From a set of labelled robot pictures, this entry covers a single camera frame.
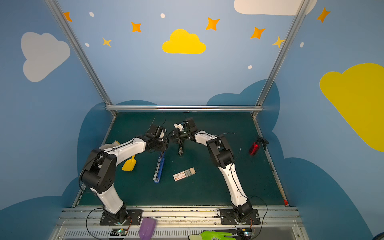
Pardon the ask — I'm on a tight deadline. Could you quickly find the green circuit board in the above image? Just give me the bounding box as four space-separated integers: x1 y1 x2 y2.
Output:
110 228 129 237
237 228 254 239

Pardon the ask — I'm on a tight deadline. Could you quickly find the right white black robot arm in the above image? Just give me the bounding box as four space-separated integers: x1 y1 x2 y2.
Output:
166 130 253 224

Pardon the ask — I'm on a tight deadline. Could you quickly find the right green circuit board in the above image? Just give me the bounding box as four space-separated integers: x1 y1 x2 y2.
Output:
237 228 254 239

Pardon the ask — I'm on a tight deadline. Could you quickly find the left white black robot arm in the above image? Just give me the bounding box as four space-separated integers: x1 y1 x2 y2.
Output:
79 136 169 222

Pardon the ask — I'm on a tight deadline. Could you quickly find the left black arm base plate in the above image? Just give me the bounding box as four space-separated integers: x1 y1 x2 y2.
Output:
100 210 143 226

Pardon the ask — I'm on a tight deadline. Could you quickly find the aluminium frame rear crossbar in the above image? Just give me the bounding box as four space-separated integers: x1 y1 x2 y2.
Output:
106 105 263 112

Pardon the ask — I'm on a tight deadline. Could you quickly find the aluminium front rail bed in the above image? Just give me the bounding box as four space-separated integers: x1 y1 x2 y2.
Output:
49 206 309 240

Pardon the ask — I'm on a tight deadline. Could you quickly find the white knit work glove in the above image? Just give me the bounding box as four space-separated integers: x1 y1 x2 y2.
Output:
99 141 120 150

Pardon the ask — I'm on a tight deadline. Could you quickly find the black stapler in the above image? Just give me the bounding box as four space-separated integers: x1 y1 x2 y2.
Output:
178 142 184 157

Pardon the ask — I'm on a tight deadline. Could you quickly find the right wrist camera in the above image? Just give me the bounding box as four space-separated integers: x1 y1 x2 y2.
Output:
184 118 198 133

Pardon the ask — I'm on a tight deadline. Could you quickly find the aluminium frame right post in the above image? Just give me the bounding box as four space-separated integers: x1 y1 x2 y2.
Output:
252 0 312 120

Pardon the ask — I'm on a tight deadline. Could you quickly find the yellow plastic scoop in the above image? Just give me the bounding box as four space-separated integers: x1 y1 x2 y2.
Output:
122 155 137 172

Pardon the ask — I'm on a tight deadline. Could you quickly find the aluminium frame post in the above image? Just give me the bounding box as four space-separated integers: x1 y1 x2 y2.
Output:
252 0 312 120
45 0 113 107

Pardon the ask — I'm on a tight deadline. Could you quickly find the red spray bottle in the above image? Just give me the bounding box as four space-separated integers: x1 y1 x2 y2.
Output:
249 136 269 156

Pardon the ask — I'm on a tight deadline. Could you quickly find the left green circuit board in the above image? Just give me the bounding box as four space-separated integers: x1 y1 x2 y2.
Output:
110 228 129 237

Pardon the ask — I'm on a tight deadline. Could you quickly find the green work glove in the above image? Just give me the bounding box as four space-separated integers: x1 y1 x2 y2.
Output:
188 230 237 240

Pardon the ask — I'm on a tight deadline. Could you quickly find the aluminium frame left post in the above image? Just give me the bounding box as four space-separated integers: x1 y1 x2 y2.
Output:
45 0 113 107

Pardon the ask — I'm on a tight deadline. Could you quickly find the red white staple box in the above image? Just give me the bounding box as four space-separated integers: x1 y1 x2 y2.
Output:
173 168 196 182

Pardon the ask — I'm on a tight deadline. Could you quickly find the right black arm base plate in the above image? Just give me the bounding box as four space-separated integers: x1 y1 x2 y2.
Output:
217 209 261 225

